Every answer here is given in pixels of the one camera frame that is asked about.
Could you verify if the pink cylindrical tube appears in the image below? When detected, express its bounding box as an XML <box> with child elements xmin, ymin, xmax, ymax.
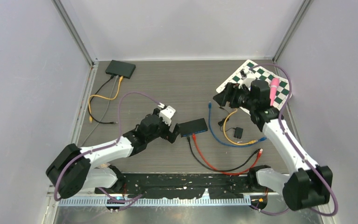
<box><xmin>269</xmin><ymin>77</ymin><xmax>280</xmax><ymax>106</ymax></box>

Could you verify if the grey router cable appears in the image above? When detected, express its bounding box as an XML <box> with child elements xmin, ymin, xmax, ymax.
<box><xmin>77</xmin><ymin>76</ymin><xmax>119</xmax><ymax>147</ymax></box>

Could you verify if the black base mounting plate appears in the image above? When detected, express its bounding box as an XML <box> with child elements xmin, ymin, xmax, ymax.
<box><xmin>105</xmin><ymin>173</ymin><xmax>266</xmax><ymax>199</ymax></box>

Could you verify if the green white checkered board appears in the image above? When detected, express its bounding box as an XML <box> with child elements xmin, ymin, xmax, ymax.
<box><xmin>216</xmin><ymin>60</ymin><xmax>290</xmax><ymax>109</ymax></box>

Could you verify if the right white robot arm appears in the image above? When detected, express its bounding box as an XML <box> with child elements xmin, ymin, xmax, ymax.
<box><xmin>213</xmin><ymin>75</ymin><xmax>334</xmax><ymax>211</ymax></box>

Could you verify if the black power adapter with cord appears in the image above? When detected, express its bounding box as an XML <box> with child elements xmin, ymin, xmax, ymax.
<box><xmin>218</xmin><ymin>106</ymin><xmax>243</xmax><ymax>139</ymax></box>

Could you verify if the flat black router box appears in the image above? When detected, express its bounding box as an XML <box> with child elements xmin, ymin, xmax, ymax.
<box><xmin>105</xmin><ymin>60</ymin><xmax>136</xmax><ymax>79</ymax></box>

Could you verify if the black router cable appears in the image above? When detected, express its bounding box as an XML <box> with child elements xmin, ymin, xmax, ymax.
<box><xmin>88</xmin><ymin>74</ymin><xmax>118</xmax><ymax>125</ymax></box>

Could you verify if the blue ethernet cable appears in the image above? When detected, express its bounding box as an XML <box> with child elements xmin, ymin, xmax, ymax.
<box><xmin>208</xmin><ymin>102</ymin><xmax>267</xmax><ymax>148</ymax></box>

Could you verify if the red ethernet cable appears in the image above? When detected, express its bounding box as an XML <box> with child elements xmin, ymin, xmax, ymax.
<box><xmin>192</xmin><ymin>133</ymin><xmax>264</xmax><ymax>176</ymax></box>

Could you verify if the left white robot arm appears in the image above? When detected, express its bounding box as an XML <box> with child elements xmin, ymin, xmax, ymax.
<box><xmin>46</xmin><ymin>106</ymin><xmax>180</xmax><ymax>199</ymax></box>

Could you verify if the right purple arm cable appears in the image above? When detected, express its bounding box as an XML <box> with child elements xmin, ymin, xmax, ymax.
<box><xmin>247</xmin><ymin>64</ymin><xmax>339</xmax><ymax>217</ymax></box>

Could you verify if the black ribbed network switch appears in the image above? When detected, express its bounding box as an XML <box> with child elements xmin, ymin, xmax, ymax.
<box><xmin>179</xmin><ymin>118</ymin><xmax>208</xmax><ymax>138</ymax></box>

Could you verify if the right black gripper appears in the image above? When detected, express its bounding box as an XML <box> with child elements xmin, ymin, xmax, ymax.
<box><xmin>213</xmin><ymin>82</ymin><xmax>256</xmax><ymax>112</ymax></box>

